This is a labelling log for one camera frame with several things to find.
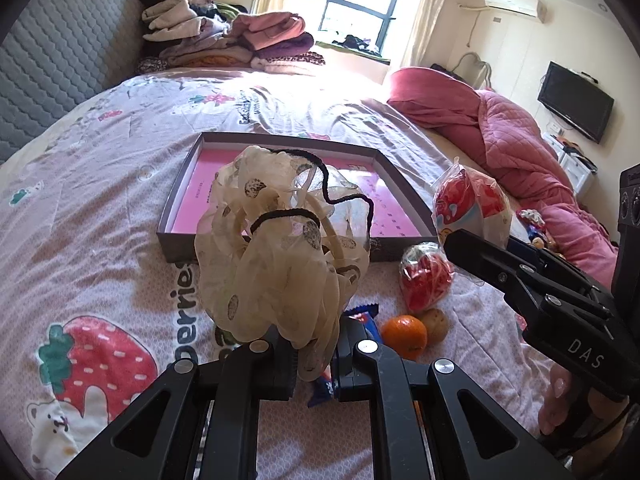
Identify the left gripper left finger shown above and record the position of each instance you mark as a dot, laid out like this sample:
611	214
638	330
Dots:
194	421

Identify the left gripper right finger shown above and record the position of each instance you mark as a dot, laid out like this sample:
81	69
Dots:
434	422

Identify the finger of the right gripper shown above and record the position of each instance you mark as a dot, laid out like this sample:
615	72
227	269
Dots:
553	267
520	269

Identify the white red packaged toy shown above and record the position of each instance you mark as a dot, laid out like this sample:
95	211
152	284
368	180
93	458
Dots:
467	199

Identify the red packaged toy ball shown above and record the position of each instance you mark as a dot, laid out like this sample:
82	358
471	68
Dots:
425	276

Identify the brown walnut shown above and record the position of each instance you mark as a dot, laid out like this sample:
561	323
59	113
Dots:
436	324

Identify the orange tangerine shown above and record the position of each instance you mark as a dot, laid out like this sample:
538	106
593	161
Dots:
406	335

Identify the blue snack packet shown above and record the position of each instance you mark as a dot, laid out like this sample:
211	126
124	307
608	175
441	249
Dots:
340	380

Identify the right hand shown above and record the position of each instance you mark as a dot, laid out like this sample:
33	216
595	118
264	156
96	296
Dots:
557	399

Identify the white drawer cabinet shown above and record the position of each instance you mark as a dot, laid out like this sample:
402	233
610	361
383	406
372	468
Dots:
580	171

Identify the pink quilted blanket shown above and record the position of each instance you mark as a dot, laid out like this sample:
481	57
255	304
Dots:
505	141

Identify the grey box lid tray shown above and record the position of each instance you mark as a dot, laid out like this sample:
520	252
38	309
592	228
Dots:
401	218

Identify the strawberry print bed sheet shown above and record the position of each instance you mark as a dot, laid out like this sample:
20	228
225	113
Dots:
90	309

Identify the white air conditioner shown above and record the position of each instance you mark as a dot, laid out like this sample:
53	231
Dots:
530	8

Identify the dark framed window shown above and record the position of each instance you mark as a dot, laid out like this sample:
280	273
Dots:
350	0

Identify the pile of folded clothes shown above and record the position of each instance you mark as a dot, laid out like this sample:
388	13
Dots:
205	33

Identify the grey quilted headboard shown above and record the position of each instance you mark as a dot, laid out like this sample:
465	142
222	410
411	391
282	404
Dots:
58	54

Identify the black wall television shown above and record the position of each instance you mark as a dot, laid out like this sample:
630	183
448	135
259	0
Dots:
576	100

